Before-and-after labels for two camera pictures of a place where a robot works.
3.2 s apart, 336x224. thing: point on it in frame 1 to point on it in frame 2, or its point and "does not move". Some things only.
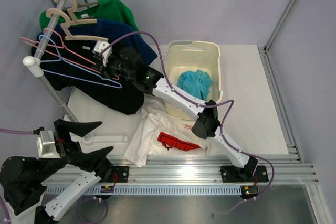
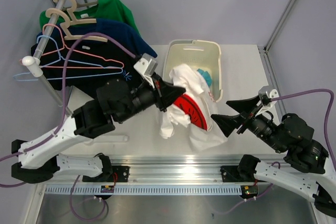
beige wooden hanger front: x=72 y=20 does not move
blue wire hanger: x=77 y=65 to x=59 y=55
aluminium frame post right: x=263 y=49 does not move
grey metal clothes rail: x=35 y=63 does not move
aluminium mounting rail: x=279 y=169 does not move
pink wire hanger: x=63 y=47 to x=20 y=61
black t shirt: x=65 y=64 does not move
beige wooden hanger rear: x=75 y=5 does not move
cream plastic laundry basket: x=186 y=55 does not move
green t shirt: x=109 y=8 does not move
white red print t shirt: x=158 y=131 to x=194 y=110
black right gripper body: x=113 y=67 to x=250 y=121
